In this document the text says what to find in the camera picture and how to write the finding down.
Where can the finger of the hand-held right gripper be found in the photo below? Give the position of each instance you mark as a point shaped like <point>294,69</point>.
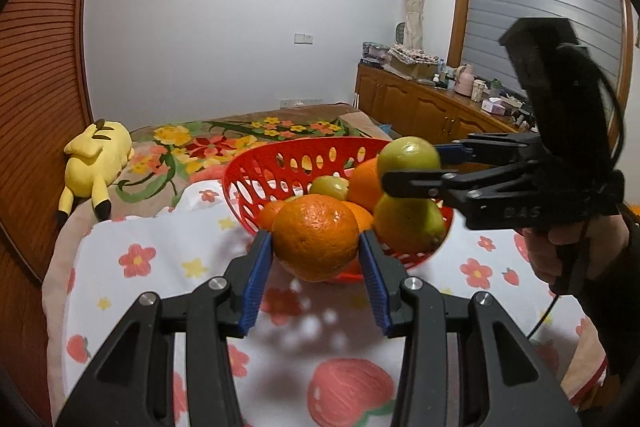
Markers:
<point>415,183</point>
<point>452,153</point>

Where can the medium orange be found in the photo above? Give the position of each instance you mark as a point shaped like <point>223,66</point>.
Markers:
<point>365,184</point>

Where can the white power strip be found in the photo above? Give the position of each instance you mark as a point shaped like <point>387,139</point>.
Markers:
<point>300,102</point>

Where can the large green fruit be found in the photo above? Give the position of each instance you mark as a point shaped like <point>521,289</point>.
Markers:
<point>407,154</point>

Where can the small green fruit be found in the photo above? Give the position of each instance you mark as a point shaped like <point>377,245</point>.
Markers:
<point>330,187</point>

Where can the wooden cabinet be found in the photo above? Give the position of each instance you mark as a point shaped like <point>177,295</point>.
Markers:
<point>400,102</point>

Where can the red plastic basket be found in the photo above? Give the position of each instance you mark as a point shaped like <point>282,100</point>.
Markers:
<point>250,177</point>

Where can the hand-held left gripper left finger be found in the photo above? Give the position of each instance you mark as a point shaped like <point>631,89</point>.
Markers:
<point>255,284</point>

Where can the large orange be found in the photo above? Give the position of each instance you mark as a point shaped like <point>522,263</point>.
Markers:
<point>315,237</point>

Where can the person's right hand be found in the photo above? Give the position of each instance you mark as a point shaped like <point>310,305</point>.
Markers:
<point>540,254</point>

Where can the green lime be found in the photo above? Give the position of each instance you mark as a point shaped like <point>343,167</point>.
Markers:
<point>407,222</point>

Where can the white jar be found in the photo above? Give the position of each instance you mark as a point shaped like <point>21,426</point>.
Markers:
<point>478,91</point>

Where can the tissue box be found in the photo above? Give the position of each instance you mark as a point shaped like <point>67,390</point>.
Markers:
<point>494,107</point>

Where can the pink kettle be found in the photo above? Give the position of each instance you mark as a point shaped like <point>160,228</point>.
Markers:
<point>465,82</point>

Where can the flat cardboard box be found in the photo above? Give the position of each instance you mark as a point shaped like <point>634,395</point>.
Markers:
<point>362,122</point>

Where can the plastic bag of fabrics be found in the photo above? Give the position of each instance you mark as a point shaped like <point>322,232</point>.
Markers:
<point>376,53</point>

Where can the white wall socket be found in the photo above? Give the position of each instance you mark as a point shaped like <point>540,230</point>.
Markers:
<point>303,38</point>

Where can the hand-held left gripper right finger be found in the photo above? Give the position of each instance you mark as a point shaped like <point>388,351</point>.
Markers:
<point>375,284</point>

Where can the white floral towel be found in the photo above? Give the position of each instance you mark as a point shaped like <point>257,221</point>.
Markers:
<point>150,227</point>

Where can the mandarin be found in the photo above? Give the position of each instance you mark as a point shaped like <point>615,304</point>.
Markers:
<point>364,217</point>
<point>272,214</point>

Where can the cardboard box of floral cloth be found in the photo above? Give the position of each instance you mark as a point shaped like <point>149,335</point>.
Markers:
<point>415,62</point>

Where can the wooden louvered wardrobe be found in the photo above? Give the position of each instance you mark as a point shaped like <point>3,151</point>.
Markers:
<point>40,82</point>

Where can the person's right forearm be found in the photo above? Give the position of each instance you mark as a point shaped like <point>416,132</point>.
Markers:
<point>620,307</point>

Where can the yellow plush toy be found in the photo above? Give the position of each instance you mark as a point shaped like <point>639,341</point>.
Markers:
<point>95,157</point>

